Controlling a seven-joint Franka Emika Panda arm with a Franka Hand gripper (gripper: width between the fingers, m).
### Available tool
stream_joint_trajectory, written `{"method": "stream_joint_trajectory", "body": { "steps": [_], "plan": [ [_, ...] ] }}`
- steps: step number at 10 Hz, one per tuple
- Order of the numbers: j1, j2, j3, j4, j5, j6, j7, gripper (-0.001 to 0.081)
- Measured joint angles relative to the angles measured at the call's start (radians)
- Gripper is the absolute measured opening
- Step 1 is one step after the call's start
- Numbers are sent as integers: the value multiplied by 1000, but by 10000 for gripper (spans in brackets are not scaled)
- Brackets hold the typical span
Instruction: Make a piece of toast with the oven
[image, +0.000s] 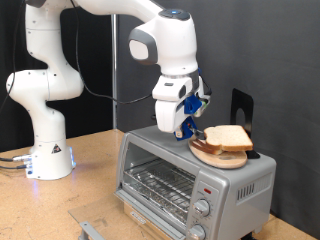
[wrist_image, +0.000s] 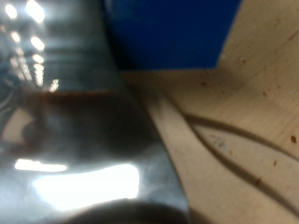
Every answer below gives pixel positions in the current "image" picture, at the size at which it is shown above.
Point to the oval wooden cutting board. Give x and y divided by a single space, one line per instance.
226 161

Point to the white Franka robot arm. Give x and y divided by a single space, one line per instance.
46 133

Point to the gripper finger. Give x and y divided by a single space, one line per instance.
179 134

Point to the black metal bookend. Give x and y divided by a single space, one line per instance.
248 103

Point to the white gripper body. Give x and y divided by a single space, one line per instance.
166 115

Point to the metal spatula with blue grip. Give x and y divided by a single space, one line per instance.
188 128

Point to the metal pole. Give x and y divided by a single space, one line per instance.
114 50

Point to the silver toaster oven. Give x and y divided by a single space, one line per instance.
160 143

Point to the silver oven knob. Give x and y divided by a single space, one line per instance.
201 208
196 232

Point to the wooden box under oven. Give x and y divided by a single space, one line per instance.
140 230

